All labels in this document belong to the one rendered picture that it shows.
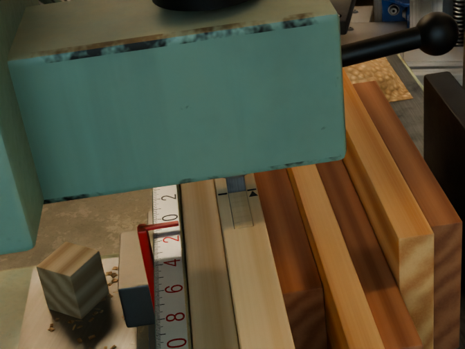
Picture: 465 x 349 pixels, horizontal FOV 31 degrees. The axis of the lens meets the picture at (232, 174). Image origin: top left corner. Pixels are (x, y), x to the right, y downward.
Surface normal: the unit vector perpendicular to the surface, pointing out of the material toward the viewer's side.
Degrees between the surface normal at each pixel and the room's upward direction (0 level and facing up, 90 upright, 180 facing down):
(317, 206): 0
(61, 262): 0
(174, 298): 0
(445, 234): 90
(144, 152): 90
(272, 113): 90
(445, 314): 90
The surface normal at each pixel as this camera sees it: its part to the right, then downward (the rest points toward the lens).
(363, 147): -0.11, -0.86
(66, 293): -0.50, 0.48
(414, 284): 0.10, 0.49
